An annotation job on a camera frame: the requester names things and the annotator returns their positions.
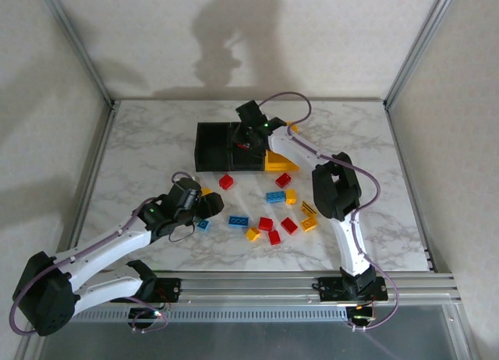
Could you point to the small blue lego brick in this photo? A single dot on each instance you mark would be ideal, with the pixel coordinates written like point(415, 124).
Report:
point(203, 225)

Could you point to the red lego brick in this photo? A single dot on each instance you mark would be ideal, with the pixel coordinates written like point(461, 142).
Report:
point(245, 146)
point(289, 225)
point(274, 237)
point(226, 181)
point(265, 223)
point(283, 179)

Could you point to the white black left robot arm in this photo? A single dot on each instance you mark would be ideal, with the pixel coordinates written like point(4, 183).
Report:
point(105, 245)

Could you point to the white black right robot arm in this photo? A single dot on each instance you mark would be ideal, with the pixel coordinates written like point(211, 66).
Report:
point(352, 243)

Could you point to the yellow plastic container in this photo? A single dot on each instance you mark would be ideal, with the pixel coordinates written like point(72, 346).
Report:
point(278, 161)

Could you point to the small controller board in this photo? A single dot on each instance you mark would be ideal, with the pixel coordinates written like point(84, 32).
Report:
point(360, 317)
point(154, 314)

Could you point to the clear acrylic panel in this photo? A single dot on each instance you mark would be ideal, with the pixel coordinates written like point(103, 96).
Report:
point(253, 340)

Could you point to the aluminium table side rail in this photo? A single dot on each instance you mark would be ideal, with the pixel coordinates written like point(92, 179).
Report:
point(94, 161)
point(408, 181)

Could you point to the aluminium extrusion rail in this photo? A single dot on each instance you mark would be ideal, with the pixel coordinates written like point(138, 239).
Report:
point(249, 288)

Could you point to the aluminium frame post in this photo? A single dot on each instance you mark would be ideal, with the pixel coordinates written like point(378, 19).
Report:
point(79, 48)
point(418, 44)

